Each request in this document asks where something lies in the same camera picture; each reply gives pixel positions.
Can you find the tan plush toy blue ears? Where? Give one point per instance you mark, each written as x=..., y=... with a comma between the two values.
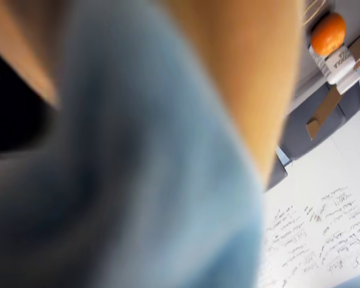
x=168, y=120

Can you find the orange mandarin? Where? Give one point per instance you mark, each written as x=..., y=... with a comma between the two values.
x=328, y=33

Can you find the beige rubber band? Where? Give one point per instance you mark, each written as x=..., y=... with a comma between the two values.
x=312, y=12

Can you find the flat brown cardboard piece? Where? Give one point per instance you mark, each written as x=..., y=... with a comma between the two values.
x=322, y=117

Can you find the grey office chair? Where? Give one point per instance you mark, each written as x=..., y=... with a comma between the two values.
x=312, y=144

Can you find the whiteboard with handwriting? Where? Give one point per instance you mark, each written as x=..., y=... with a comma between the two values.
x=333, y=234

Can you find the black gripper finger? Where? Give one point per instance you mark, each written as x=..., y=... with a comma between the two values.
x=9, y=114

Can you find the white pill bottle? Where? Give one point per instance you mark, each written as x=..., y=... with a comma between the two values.
x=337, y=67

